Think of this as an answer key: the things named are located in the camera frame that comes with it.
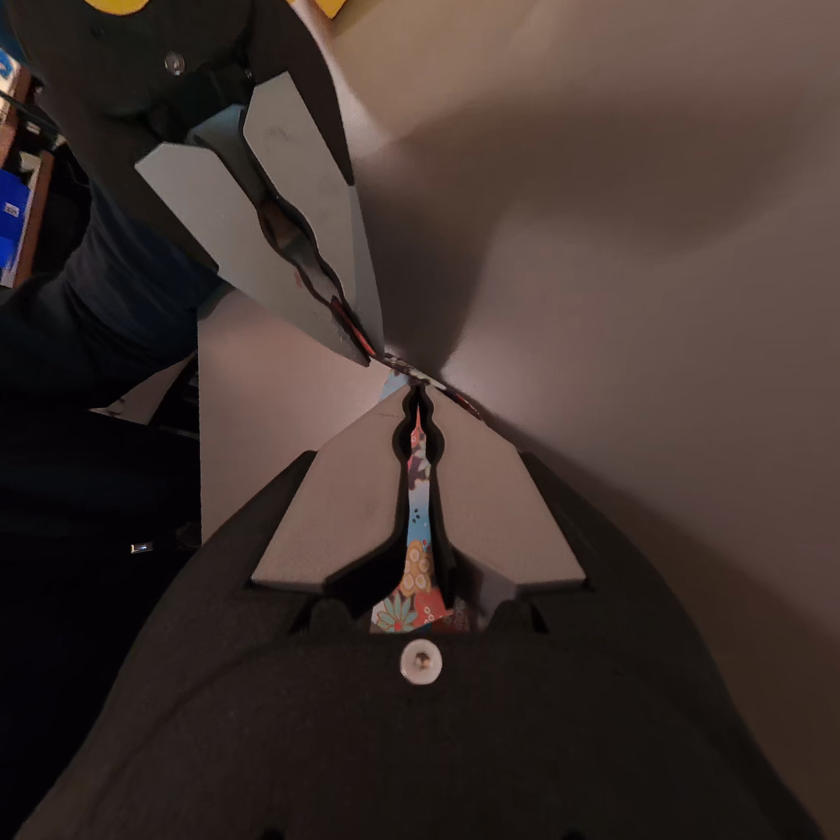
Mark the blue storage box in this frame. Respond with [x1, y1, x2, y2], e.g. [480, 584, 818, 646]
[0, 169, 35, 280]

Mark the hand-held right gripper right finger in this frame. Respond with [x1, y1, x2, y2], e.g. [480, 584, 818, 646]
[423, 387, 586, 621]

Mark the person's left forearm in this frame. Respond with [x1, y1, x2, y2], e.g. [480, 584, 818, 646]
[0, 177, 227, 421]

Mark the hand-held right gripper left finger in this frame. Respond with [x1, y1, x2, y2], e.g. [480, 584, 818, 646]
[251, 386, 420, 619]

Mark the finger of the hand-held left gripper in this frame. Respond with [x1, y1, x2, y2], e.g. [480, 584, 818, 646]
[243, 71, 385, 358]
[134, 105, 373, 367]

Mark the floral origami paper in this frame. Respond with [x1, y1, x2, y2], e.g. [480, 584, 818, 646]
[371, 295, 485, 634]

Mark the person's dark clothing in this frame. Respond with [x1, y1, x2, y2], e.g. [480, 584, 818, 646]
[0, 394, 203, 840]

